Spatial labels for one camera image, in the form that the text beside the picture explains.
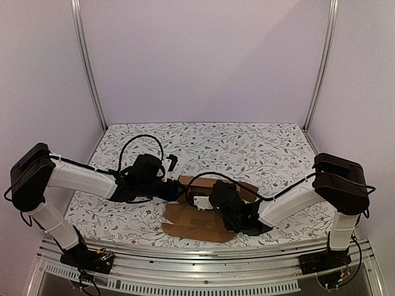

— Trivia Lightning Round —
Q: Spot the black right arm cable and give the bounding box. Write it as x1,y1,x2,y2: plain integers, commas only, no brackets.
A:
185,173,317,207

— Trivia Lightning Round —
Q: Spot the left aluminium corner post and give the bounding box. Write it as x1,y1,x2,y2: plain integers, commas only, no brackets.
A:
70,0,108,131

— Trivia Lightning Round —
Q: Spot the right aluminium corner post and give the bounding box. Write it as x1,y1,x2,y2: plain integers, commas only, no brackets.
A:
303,0,339,133

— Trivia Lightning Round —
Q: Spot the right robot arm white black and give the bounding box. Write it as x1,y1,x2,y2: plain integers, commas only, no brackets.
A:
207,153,376,269

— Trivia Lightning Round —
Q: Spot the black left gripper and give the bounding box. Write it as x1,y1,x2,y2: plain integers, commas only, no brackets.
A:
138,179,186,202

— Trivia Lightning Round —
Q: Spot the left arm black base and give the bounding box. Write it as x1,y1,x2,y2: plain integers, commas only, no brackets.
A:
60,239,115,274

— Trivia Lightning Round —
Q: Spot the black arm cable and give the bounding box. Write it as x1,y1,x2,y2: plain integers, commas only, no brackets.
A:
118,133,165,173
185,173,317,207

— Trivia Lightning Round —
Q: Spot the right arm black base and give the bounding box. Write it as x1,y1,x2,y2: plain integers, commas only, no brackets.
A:
298,242,352,290

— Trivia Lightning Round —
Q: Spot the aluminium corner post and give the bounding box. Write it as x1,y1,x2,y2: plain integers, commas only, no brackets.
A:
303,0,339,133
70,0,108,131

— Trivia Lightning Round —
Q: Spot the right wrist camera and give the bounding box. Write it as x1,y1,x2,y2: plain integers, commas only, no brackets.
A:
192,195,214,211

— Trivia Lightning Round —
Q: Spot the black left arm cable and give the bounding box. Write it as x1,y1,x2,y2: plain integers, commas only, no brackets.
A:
118,133,165,173

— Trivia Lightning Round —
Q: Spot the floral patterned table mat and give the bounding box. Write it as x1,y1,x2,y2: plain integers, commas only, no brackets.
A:
60,122,351,249

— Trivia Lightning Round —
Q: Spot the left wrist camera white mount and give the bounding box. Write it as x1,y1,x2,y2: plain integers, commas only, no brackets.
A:
158,154,178,183

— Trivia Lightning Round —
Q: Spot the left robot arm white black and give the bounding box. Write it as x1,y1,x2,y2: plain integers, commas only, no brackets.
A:
4,142,180,268

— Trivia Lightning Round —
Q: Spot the aluminium front rail frame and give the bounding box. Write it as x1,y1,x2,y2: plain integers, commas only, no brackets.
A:
23,236,390,295

